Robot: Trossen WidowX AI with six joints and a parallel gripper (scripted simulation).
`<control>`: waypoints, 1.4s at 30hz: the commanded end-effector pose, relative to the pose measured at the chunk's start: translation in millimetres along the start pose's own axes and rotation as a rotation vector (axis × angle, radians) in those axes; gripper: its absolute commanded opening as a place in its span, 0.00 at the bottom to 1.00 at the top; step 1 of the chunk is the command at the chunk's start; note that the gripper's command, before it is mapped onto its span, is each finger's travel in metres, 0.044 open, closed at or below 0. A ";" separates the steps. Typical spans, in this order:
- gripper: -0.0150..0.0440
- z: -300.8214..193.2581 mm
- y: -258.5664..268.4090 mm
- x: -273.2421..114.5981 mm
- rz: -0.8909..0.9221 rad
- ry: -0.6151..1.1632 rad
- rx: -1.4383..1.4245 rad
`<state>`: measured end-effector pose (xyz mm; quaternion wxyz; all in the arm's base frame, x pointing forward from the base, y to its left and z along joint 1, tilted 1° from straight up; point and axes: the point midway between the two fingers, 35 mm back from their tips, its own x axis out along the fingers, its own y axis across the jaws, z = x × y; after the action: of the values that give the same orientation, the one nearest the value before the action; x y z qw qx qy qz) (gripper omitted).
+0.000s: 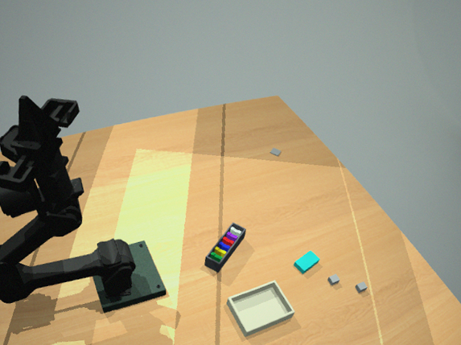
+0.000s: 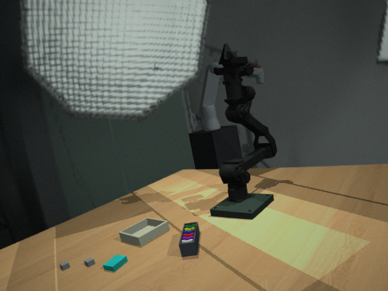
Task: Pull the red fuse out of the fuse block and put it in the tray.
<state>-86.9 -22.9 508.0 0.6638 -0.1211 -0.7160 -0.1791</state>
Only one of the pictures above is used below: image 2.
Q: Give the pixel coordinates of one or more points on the teal rectangular block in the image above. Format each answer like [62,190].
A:
[116,262]

